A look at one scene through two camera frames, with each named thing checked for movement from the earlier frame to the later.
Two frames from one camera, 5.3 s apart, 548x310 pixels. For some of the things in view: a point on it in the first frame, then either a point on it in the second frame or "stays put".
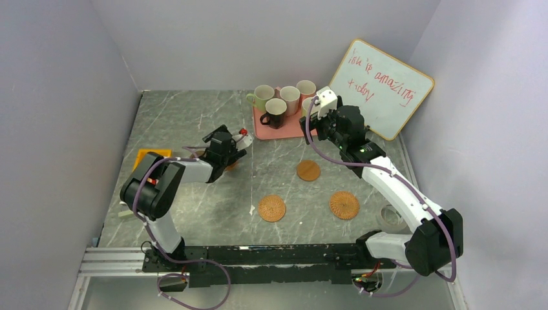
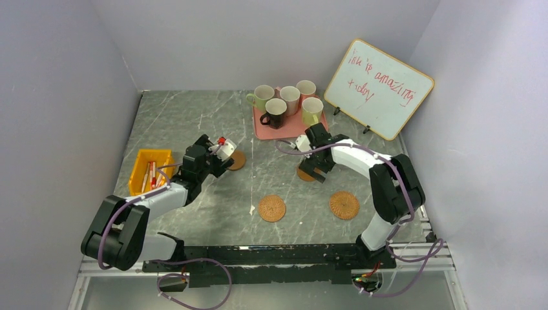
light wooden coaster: [308, 170] stays put
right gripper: [317, 119] → [308, 164]
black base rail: [205, 266] stays put
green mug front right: [305, 103] stays put
